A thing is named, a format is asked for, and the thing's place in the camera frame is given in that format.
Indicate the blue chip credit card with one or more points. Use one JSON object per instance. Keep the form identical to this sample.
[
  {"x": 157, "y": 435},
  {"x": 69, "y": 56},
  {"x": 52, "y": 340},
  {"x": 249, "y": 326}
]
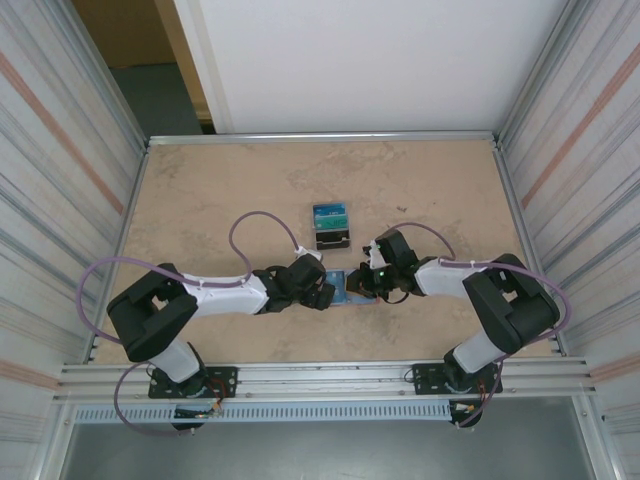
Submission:
[{"x": 339, "y": 292}]

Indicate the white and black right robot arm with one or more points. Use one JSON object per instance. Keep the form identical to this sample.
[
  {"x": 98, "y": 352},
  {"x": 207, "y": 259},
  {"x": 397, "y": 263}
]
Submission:
[{"x": 505, "y": 305}]

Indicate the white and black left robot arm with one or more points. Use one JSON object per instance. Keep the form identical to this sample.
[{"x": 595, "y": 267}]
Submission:
[{"x": 225, "y": 295}]

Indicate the teal card with dark print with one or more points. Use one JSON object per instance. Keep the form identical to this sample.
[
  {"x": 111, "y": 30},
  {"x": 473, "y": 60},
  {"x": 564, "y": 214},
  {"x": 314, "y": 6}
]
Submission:
[{"x": 330, "y": 221}]

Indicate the light blue card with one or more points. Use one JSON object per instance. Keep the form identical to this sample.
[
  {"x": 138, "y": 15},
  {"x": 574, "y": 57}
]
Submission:
[{"x": 330, "y": 207}]

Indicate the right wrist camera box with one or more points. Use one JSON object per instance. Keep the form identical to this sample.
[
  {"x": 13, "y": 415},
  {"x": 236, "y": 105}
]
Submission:
[{"x": 374, "y": 255}]

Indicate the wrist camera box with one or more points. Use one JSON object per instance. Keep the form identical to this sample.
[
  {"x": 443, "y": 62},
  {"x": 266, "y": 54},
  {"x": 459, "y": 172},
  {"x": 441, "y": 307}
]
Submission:
[
  {"x": 309, "y": 253},
  {"x": 374, "y": 255}
]

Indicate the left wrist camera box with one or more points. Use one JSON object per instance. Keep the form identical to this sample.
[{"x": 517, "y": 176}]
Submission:
[{"x": 309, "y": 253}]

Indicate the aluminium mounting rail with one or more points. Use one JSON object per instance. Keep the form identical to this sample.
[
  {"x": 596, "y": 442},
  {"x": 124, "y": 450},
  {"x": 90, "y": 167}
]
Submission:
[{"x": 320, "y": 375}]

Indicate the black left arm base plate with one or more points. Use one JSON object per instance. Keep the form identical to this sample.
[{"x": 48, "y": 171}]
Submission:
[{"x": 225, "y": 380}]

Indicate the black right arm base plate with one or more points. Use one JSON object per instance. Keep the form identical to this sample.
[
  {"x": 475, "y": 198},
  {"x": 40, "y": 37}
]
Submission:
[{"x": 430, "y": 377}]

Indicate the aluminium table edge rail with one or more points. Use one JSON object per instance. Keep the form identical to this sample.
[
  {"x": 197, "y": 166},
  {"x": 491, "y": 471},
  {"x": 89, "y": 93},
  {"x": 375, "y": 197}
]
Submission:
[
  {"x": 320, "y": 137},
  {"x": 135, "y": 190},
  {"x": 509, "y": 190}
]

